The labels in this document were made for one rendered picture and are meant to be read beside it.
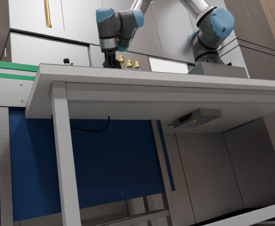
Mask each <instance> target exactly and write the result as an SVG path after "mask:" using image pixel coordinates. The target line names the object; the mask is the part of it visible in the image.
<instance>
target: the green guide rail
mask: <svg viewBox="0 0 275 226"><path fill-rule="evenodd" d="M38 67H39V66H37V65H27V64H19V63H12V62H5V61H0V78H8V79H18V80H28V81H34V80H35V76H36V73H37V70H38Z"/></svg>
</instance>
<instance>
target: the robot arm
mask: <svg viewBox="0 0 275 226"><path fill-rule="evenodd" d="M153 1H154V0H135V1H134V2H133V4H132V6H131V8H130V10H126V11H120V12H115V10H114V8H113V7H106V8H99V9H97V10H96V23H97V29H98V35H99V43H100V48H101V52H102V53H105V61H104V62H103V64H102V65H103V68H115V69H122V67H121V64H120V62H119V61H118V60H116V53H115V52H116V51H120V52H125V51H127V50H128V48H129V47H130V44H131V41H132V39H133V37H134V35H135V33H136V31H137V29H138V28H141V27H142V26H143V25H144V15H145V13H146V11H147V9H148V7H149V5H150V3H152V2H153ZM179 2H180V3H181V4H182V5H183V6H184V7H185V8H186V10H187V11H188V12H189V13H190V14H191V15H192V16H193V17H194V18H195V20H196V26H197V27H198V28H199V29H198V30H197V31H195V32H194V33H193V34H192V35H191V36H190V39H189V43H190V49H191V51H192V55H193V58H194V61H195V64H196V65H198V64H199V63H200V62H201V61H202V62H209V63H215V64H222V65H225V64H224V62H223V61H222V60H221V59H220V57H219V54H218V51H217V49H218V47H219V46H220V45H221V44H222V43H223V41H224V40H225V39H226V38H227V37H228V36H229V35H230V34H231V32H232V31H233V29H234V27H235V20H234V17H233V15H232V14H231V13H230V12H229V11H228V10H227V9H224V8H217V7H216V6H210V4H209V3H208V2H207V1H206V0H179Z"/></svg>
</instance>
